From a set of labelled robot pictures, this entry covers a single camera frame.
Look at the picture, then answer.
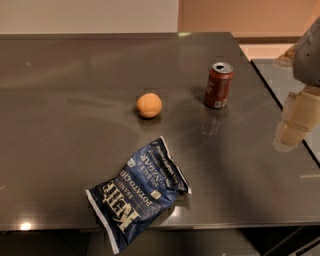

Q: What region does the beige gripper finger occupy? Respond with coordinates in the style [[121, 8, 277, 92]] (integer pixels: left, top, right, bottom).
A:
[[273, 85, 320, 152]]

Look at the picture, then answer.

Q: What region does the orange fruit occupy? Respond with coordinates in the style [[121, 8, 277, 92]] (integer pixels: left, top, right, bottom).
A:
[[136, 93, 162, 119]]

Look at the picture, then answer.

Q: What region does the grey side table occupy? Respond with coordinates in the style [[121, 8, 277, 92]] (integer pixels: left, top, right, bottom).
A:
[[251, 59, 320, 167]]

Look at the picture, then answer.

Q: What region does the red soda can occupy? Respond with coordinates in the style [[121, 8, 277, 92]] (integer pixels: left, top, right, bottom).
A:
[[204, 62, 234, 109]]

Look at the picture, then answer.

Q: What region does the blue potato chip bag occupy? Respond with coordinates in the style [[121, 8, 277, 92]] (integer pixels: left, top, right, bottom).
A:
[[86, 137, 191, 254]]

